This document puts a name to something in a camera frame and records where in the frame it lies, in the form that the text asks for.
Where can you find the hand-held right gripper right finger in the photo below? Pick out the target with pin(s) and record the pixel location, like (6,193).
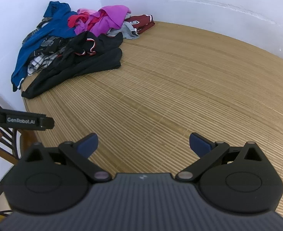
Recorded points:
(199,144)

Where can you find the dark grey printed garment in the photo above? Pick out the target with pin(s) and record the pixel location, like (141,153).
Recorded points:
(47,43)

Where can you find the maroon folded garment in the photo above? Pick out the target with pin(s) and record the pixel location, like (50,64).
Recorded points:
(141,24)

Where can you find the black sweater with red trim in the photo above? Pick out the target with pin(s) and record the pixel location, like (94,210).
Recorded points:
(88,62)

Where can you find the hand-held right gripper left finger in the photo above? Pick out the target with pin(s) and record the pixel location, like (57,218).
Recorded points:
(88,144)

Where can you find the magenta shirt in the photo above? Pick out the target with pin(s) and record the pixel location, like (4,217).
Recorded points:
(112,14)

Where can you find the blue shirt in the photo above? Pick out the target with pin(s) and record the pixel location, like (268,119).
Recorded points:
(50,28)

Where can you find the plaid shirt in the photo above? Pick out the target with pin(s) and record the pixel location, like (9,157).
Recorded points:
(39,61)

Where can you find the pink garment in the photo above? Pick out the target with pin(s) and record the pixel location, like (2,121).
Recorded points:
(86,11)

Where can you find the light grey garment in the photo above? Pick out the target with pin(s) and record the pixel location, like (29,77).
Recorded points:
(129,31)

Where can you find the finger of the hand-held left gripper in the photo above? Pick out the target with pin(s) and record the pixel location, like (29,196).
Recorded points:
(48,123)

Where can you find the wooden chair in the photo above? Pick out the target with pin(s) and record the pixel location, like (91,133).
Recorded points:
(9,137)

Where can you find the red garment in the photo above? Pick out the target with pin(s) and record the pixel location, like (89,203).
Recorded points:
(74,20)

